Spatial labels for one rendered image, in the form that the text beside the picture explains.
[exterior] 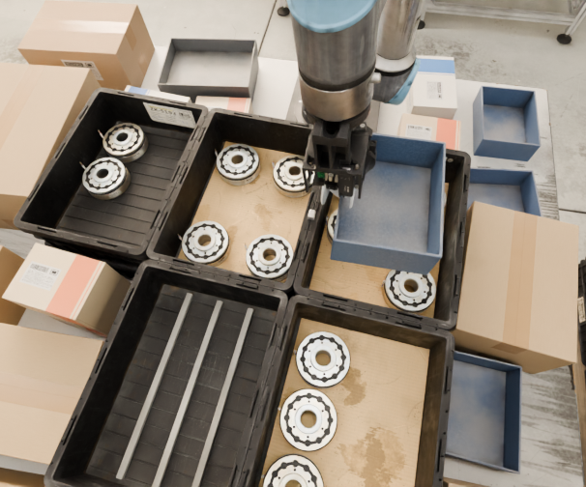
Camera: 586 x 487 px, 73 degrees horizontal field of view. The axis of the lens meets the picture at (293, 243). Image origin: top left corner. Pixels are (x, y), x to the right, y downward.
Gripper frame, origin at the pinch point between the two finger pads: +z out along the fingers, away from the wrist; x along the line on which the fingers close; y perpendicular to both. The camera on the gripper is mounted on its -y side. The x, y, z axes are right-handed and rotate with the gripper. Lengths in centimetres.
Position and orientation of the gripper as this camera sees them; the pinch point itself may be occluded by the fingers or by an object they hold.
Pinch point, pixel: (342, 186)
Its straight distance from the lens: 62.2
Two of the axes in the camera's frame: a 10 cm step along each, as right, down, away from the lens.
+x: 9.7, 1.4, -2.0
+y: -2.2, 8.9, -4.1
